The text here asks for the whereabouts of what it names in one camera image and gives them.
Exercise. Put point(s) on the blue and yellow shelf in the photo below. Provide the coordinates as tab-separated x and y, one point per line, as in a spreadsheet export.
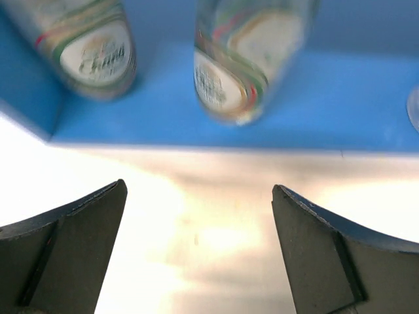
322	75

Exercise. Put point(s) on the clear chang bottle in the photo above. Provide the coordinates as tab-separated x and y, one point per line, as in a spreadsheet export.
88	44
242	50

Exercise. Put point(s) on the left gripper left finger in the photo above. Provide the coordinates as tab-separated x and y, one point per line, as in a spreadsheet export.
55	262

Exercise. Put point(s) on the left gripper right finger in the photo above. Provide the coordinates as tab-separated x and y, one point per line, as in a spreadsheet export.
335	265

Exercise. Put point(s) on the clear Chang bottle front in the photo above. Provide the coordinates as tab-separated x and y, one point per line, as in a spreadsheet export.
88	44

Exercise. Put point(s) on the water bottle blue label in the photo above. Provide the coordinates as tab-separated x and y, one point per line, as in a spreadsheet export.
413	107

